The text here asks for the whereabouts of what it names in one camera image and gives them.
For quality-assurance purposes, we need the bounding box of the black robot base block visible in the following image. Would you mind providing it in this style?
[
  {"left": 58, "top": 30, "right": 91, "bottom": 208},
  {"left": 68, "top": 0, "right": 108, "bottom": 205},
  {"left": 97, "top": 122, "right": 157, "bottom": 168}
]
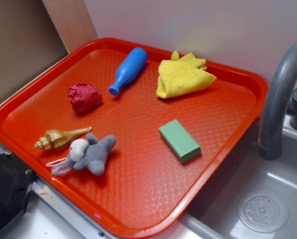
[{"left": 0, "top": 152, "right": 35, "bottom": 234}]

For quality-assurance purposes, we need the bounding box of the green rectangular block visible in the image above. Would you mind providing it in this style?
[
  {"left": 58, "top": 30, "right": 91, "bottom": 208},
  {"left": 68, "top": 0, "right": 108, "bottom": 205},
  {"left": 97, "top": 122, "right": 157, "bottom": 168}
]
[{"left": 159, "top": 119, "right": 201, "bottom": 163}]

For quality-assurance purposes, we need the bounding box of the red plastic tray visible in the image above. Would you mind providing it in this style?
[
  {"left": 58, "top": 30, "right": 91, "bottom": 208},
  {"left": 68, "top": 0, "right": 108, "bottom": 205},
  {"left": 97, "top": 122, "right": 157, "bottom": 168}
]
[{"left": 0, "top": 38, "right": 268, "bottom": 239}]

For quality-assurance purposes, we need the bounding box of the yellow folded cloth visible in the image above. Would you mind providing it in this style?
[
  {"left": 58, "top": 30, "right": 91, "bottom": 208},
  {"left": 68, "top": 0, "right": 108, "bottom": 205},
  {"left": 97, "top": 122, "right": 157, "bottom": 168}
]
[{"left": 156, "top": 51, "right": 217, "bottom": 99}]

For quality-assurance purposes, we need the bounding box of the blue plastic bottle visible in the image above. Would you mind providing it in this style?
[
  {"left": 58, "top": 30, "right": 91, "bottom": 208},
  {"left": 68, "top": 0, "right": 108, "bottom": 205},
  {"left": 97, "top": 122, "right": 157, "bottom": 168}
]
[{"left": 109, "top": 47, "right": 148, "bottom": 96}]

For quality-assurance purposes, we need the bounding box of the grey plush elephant toy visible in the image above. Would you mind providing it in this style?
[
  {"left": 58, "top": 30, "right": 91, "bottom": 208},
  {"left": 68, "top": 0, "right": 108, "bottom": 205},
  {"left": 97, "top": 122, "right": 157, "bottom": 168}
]
[{"left": 46, "top": 133, "right": 117, "bottom": 176}]

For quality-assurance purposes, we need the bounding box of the red crumpled paper ball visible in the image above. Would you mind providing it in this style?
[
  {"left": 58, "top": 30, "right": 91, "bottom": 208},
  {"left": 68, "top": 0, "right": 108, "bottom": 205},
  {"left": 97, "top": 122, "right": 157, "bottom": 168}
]
[{"left": 67, "top": 83, "right": 103, "bottom": 114}]

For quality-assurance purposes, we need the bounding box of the golden spiral seashell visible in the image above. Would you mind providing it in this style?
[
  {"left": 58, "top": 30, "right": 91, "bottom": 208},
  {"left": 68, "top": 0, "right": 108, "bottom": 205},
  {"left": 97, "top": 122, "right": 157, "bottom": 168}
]
[{"left": 34, "top": 127, "right": 92, "bottom": 151}]

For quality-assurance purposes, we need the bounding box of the grey curved faucet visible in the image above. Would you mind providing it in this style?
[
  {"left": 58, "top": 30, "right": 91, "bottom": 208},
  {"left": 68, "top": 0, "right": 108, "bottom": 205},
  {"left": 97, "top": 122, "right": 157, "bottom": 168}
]
[{"left": 258, "top": 43, "right": 297, "bottom": 160}]

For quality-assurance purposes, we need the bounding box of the grey plastic sink basin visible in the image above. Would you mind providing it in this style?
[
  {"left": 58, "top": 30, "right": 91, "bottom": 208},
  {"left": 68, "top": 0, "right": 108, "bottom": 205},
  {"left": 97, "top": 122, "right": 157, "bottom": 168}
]
[{"left": 180, "top": 113, "right": 297, "bottom": 239}]

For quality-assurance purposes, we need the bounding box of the wooden board panel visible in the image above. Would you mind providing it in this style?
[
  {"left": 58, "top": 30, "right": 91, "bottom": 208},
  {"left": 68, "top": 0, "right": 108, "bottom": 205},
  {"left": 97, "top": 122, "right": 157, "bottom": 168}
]
[{"left": 42, "top": 0, "right": 98, "bottom": 53}]

